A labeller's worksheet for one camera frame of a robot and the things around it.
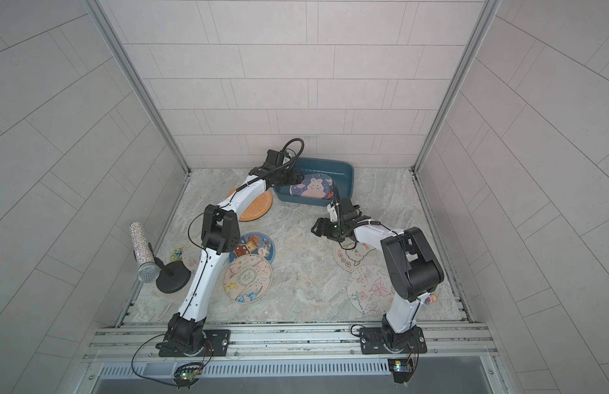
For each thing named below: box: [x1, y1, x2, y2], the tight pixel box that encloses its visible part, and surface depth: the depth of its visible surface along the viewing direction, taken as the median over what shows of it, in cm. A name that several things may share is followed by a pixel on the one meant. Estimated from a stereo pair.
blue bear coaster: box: [228, 231, 276, 263], surface depth 93 cm
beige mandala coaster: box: [223, 253, 274, 305], surface depth 84 cm
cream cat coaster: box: [332, 241, 380, 273], surface depth 91 cm
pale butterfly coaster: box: [181, 246, 202, 274], surface depth 88 cm
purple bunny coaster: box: [288, 173, 335, 201], surface depth 111 cm
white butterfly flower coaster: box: [346, 265, 396, 317], surface depth 83 cm
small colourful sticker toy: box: [170, 247, 184, 262], surface depth 89 cm
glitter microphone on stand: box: [129, 221, 192, 294], surface depth 71 cm
